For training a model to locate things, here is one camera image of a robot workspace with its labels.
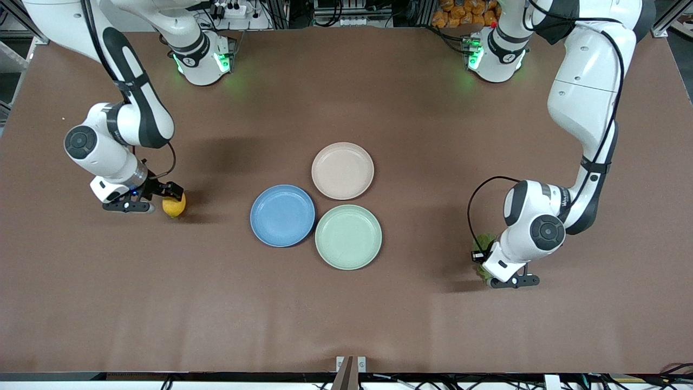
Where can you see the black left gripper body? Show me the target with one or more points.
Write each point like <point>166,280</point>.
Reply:
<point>479,255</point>

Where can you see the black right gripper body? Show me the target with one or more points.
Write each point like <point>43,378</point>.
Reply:
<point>155,187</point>

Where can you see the green lettuce leaf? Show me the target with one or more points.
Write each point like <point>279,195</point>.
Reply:
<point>484,240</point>

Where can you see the yellow lemon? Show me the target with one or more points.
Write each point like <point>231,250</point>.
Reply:
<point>174,208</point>

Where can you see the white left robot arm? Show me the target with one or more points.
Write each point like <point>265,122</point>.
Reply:
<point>584,97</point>

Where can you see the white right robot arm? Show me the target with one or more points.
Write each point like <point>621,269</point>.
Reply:
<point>135,108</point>

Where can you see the blue round plate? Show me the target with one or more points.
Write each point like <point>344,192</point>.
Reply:
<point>282,215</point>

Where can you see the pale green round plate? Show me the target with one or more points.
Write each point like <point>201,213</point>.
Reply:
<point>348,236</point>

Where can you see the beige round plate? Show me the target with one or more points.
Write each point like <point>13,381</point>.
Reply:
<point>342,170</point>

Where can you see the white power strip black plugs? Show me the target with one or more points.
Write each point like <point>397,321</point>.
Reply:
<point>230,8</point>

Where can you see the plain white power strip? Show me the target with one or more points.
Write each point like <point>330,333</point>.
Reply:
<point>344,21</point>

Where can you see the bag of orange fruit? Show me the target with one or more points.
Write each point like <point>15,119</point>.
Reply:
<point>460,13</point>

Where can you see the small metal bracket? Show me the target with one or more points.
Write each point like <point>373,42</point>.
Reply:
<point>361,364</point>

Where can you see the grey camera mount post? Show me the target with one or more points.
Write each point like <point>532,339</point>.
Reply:
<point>342,379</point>

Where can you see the aluminium frame profile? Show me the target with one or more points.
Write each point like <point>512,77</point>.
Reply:
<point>666,21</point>

